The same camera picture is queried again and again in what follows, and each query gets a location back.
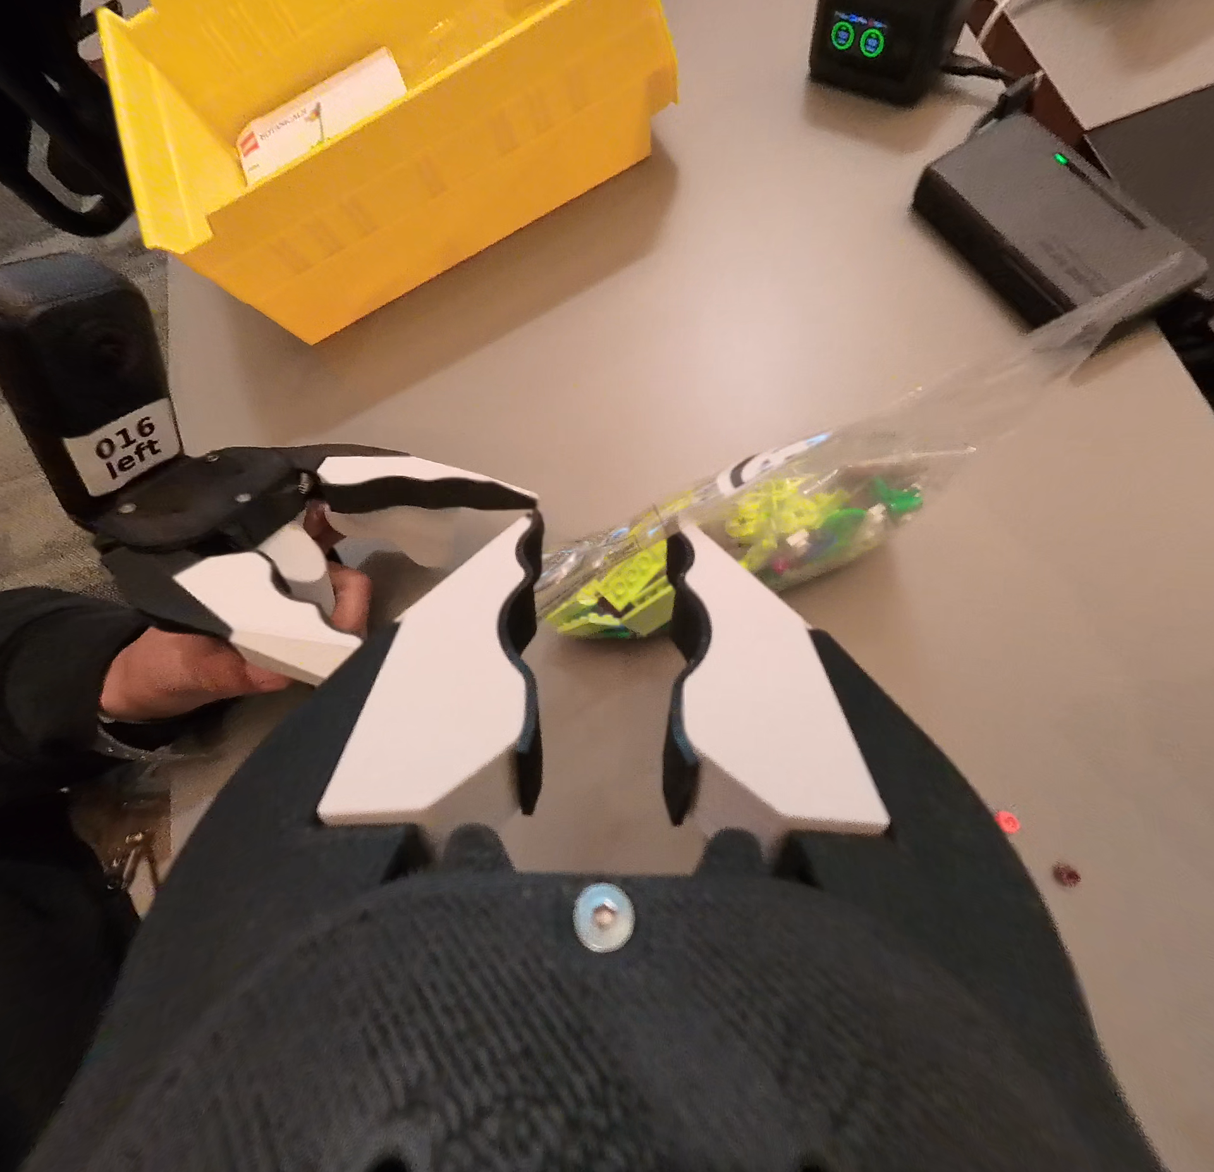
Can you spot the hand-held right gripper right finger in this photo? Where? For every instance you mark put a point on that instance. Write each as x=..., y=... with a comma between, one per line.
x=787, y=726

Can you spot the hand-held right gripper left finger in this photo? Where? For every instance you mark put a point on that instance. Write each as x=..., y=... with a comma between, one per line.
x=435, y=717

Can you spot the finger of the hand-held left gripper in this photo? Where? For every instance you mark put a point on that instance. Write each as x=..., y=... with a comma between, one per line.
x=256, y=622
x=417, y=535

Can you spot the clear bag of bricks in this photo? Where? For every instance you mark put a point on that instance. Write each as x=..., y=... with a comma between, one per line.
x=815, y=517

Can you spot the white instruction booklet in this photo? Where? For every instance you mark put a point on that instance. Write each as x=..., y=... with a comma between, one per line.
x=322, y=113

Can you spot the yellow storage bin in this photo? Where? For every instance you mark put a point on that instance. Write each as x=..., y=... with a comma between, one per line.
x=426, y=195

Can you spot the person's left forearm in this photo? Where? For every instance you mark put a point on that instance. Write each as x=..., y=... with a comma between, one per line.
x=47, y=678

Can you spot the person's left hand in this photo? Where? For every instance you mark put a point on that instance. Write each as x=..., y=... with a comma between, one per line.
x=180, y=674

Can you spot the silver mesh wristwatch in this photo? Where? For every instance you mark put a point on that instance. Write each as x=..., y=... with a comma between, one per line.
x=132, y=745

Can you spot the black office chair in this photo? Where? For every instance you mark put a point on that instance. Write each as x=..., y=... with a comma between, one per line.
x=56, y=146

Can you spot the small brown round brick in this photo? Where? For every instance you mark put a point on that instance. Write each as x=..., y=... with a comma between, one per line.
x=1066, y=874

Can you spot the black power bank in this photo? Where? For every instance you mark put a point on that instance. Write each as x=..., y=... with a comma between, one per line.
x=1033, y=213

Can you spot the black charger cube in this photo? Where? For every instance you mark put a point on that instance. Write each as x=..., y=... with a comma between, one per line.
x=902, y=15

